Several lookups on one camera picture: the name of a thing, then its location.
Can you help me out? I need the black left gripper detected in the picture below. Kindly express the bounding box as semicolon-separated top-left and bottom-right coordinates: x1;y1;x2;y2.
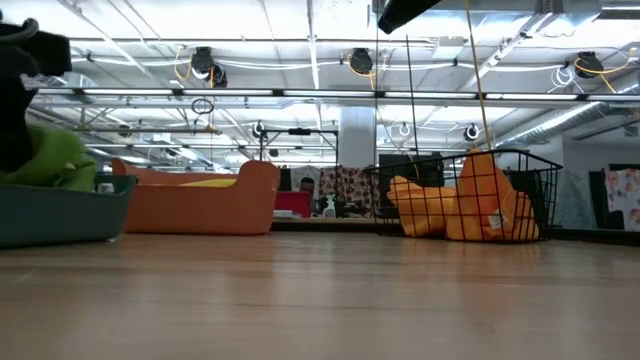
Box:
0;42;39;174

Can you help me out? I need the green microfiber towel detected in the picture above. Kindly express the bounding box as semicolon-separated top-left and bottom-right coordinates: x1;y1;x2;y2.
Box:
24;124;99;179
0;159;97;194

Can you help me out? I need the orange microfiber towel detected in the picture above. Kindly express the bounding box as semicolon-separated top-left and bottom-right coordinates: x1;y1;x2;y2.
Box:
387;174;459;239
446;148;540;243

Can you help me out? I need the yellow microfiber towel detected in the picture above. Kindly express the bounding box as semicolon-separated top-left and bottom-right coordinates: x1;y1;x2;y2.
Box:
178;178;239;189

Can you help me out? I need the teal plastic basket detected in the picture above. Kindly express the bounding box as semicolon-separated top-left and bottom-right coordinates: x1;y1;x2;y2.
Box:
0;172;137;250

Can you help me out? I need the long ceiling light strip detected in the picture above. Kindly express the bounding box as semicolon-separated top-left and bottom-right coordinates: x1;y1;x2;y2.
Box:
37;88;640;102

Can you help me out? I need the brown patterned fabric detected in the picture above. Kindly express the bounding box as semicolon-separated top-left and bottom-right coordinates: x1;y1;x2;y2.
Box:
319;166;374;201

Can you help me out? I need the person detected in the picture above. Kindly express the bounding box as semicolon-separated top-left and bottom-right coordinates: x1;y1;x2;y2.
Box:
298;176;317;201

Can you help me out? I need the orange plastic basket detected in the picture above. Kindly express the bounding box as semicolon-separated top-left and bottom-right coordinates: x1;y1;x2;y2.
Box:
110;158;281;236

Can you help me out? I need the white floral cloth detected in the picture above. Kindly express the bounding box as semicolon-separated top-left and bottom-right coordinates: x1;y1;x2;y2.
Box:
603;167;640;231

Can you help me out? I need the black ceiling cable reel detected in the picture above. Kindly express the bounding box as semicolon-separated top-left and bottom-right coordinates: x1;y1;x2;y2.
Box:
574;51;605;80
348;47;375;76
191;46;229;89

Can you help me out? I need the black hanging cable with coil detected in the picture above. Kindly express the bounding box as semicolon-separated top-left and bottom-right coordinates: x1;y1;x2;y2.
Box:
403;34;421;156

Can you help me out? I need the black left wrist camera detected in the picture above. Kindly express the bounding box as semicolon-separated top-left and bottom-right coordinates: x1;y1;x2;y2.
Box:
22;29;74;77

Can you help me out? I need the yellow hanging cable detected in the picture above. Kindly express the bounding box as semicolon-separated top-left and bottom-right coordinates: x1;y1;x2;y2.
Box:
464;0;494;151

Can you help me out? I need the black wire basket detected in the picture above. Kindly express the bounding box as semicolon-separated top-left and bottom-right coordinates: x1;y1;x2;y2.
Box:
363;148;565;245

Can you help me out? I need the black metal stand frame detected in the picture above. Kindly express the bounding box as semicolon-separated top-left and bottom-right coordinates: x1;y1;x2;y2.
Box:
258;127;340;166

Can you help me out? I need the black aluminium table frame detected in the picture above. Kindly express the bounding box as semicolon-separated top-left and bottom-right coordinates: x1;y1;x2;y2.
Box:
272;218;640;247

